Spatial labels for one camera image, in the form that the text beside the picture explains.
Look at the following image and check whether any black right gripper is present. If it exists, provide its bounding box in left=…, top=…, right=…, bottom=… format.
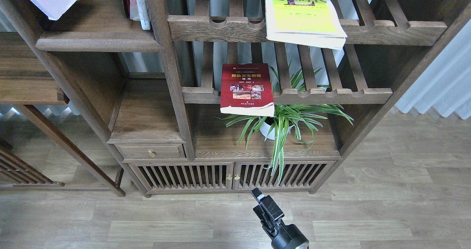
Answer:
left=251, top=188, right=309, bottom=249

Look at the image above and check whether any white plant pot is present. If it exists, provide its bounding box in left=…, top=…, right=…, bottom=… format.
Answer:
left=259, top=117, right=294, bottom=140

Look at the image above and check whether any green spider plant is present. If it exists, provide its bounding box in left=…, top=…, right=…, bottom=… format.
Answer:
left=223, top=82, right=353, bottom=184

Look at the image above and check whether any brass drawer knob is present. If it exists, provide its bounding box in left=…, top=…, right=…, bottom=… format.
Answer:
left=148, top=149, right=156, bottom=157

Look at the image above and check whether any dark wooden bookshelf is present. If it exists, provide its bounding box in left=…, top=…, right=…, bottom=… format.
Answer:
left=1, top=0, right=470, bottom=195

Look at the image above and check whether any yellow green book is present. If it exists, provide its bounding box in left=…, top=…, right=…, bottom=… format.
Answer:
left=265, top=0, right=347, bottom=50

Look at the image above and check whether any white curtain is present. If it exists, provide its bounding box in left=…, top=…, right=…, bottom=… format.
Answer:
left=395, top=21, right=471, bottom=120

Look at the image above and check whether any white upright book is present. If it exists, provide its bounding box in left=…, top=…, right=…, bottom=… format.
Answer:
left=130, top=0, right=151, bottom=31

